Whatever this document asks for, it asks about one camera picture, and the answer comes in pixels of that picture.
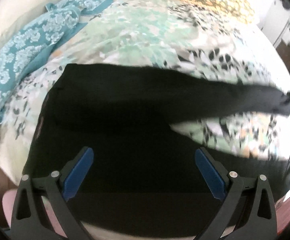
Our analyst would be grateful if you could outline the black pants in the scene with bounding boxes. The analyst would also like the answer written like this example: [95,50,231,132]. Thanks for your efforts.
[23,64,290,237]

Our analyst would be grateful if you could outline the teal floral pillow near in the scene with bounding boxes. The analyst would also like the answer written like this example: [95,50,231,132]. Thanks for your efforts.
[0,5,80,119]

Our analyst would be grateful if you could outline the floral bed sheet mattress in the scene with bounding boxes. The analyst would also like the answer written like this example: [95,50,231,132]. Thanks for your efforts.
[0,0,290,184]

